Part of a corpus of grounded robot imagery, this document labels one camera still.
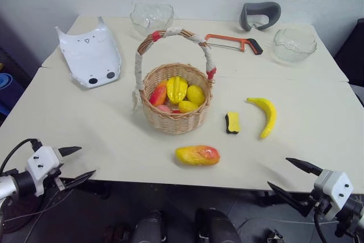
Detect yellow black sponge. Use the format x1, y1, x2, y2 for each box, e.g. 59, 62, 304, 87
224, 111, 241, 135

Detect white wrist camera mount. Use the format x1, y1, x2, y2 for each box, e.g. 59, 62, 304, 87
25, 145, 65, 197
312, 169, 354, 223

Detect blue foam roll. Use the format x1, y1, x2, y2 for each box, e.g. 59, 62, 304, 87
0, 72, 26, 116

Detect wicker basket with taped handle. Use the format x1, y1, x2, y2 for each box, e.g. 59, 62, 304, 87
131, 27, 218, 136

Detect white plastic robot shell cover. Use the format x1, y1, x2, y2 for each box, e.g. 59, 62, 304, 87
54, 15, 123, 91

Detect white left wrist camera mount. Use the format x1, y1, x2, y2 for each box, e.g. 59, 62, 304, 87
25, 145, 65, 197

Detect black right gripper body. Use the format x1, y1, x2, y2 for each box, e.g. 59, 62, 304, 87
303, 188, 331, 219

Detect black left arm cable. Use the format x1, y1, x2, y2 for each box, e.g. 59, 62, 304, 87
0, 138, 44, 176

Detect dark rounded shape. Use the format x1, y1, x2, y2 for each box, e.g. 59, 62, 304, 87
131, 210, 166, 243
195, 208, 242, 243

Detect yellow starfruit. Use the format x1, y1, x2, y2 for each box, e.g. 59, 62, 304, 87
166, 76, 189, 105

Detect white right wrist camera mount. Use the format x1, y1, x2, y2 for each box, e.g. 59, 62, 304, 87
312, 169, 354, 223

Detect pink peach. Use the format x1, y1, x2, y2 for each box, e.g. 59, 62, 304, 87
156, 104, 174, 114

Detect yellow red mango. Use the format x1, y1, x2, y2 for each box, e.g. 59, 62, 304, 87
175, 145, 221, 167

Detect clear glass bowl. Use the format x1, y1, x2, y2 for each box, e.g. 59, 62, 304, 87
272, 28, 318, 64
130, 2, 175, 38

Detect yellow banana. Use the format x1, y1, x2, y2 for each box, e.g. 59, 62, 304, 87
246, 97, 278, 139

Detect black chair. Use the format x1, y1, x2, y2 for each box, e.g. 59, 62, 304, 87
333, 17, 364, 108

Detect orange black hacksaw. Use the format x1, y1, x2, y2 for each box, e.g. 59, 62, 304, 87
204, 33, 264, 55

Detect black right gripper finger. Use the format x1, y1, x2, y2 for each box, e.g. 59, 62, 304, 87
267, 180, 311, 218
285, 156, 324, 176

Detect small yellow lemon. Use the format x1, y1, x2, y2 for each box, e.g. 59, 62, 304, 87
177, 100, 200, 114

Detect large yellow lemon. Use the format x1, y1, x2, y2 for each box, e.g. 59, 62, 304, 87
186, 84, 206, 107

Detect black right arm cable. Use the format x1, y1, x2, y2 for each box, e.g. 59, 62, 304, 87
313, 201, 332, 243

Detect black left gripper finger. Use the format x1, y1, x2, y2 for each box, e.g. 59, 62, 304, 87
58, 146, 83, 157
64, 170, 97, 191

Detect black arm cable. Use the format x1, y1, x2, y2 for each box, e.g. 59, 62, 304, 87
313, 201, 332, 243
0, 138, 44, 176

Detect grey headset face pad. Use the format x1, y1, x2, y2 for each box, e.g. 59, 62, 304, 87
239, 1, 283, 32

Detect red orange mango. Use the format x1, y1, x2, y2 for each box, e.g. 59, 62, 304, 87
148, 80, 169, 106

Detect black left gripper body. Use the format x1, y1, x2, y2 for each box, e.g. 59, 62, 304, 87
42, 154, 68, 192

